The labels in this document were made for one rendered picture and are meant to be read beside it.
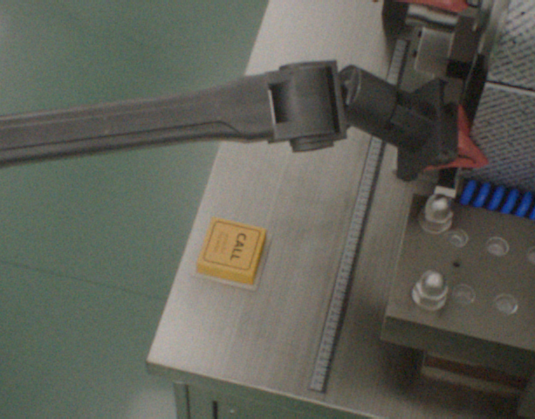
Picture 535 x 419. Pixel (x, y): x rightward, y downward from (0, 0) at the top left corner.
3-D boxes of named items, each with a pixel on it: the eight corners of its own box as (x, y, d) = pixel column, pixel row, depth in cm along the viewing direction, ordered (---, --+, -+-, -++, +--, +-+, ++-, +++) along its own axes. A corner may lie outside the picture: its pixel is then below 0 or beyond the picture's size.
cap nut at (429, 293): (414, 277, 117) (421, 256, 113) (449, 285, 116) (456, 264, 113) (408, 306, 115) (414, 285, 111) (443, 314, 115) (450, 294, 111)
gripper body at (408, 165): (408, 186, 117) (356, 161, 113) (410, 106, 122) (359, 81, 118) (452, 162, 112) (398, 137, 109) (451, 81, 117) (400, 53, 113)
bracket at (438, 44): (394, 142, 142) (431, -27, 117) (442, 153, 142) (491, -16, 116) (387, 173, 140) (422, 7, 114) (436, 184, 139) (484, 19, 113)
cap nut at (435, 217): (421, 202, 122) (427, 181, 118) (453, 210, 122) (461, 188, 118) (415, 230, 120) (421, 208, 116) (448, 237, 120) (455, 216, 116)
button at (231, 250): (212, 225, 135) (211, 215, 133) (266, 237, 134) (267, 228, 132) (196, 273, 131) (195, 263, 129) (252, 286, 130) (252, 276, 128)
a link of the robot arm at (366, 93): (345, 107, 107) (357, 55, 109) (305, 119, 113) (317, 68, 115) (397, 133, 111) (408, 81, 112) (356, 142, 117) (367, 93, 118)
